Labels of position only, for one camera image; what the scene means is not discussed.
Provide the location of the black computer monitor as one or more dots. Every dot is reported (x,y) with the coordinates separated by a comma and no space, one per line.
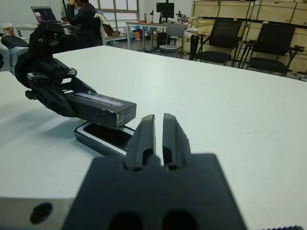
(165,9)

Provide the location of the black trash bin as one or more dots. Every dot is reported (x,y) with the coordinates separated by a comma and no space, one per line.
(302,79)

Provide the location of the white bag with food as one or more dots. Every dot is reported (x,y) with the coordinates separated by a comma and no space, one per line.
(192,30)

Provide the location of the black pc tower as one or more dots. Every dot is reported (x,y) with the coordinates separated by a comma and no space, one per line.
(161,38)

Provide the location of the black mesh office chair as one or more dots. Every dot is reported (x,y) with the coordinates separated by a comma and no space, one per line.
(225,31)
(275,38)

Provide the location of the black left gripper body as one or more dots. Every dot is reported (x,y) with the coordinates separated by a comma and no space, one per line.
(51,72)

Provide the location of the open laptop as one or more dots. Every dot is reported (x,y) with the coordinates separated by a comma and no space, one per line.
(44,14)

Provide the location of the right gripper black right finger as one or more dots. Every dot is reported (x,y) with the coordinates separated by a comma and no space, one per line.
(175,141)

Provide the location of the black hanging bag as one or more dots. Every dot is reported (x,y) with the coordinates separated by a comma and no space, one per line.
(193,46)

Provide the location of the small black desktop gadget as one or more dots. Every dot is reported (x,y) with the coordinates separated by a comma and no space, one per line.
(181,16)

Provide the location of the black box base white insert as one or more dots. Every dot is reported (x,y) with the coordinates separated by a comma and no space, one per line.
(91,143)

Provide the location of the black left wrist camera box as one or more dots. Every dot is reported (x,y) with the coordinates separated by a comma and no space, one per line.
(45,33)

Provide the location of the grey plastic chair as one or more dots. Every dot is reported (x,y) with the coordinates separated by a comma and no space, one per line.
(175,30)

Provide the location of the white office desk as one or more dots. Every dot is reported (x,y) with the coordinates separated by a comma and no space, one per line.
(22,28)

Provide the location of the wooden top desk white legs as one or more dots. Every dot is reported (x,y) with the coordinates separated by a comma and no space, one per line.
(144,22)

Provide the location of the orange bag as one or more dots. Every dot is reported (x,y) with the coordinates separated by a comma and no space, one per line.
(137,36)

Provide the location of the window with dark frame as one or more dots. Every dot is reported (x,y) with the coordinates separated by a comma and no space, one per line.
(124,7)

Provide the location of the white upright panel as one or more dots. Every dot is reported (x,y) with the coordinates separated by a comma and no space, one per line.
(156,17)

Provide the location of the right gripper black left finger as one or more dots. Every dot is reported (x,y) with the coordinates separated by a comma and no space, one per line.
(141,141)

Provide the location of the black swivel chair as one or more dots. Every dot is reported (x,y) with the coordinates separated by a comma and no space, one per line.
(97,36)

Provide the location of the beige brown jacket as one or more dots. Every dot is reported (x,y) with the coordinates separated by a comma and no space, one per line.
(108,27)

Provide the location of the black phone-like camera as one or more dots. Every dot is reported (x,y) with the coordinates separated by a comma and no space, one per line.
(108,137)

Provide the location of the black box lid silver strip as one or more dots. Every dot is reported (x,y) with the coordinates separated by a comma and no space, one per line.
(100,110)

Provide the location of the white cup red print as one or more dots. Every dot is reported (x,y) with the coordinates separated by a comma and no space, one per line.
(7,30)

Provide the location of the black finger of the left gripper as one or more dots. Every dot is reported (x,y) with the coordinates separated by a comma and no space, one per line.
(79,85)
(56,104)

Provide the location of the wooden plywood crate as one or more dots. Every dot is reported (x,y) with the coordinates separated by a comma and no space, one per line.
(204,24)
(251,30)
(216,9)
(275,10)

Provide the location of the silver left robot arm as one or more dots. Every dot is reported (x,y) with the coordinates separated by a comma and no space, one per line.
(14,51)

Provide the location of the seated person in dark clothes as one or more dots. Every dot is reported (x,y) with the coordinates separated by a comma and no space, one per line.
(84,19)

